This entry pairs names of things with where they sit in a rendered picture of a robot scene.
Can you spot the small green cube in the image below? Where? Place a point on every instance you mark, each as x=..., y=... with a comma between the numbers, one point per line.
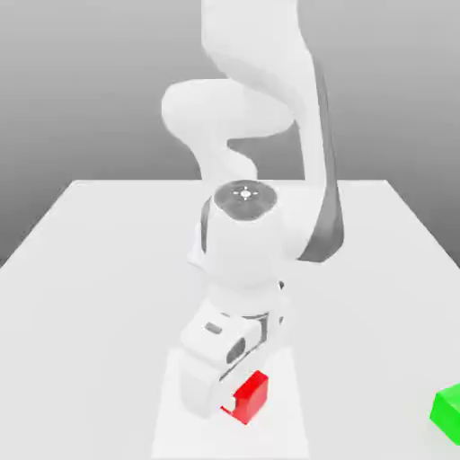
x=447, y=413

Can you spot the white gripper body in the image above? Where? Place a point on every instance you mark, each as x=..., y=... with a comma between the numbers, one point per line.
x=199, y=390

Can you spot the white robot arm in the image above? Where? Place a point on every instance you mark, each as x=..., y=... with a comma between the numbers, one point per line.
x=248, y=248

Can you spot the small red cube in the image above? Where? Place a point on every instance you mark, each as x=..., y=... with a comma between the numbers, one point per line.
x=253, y=397

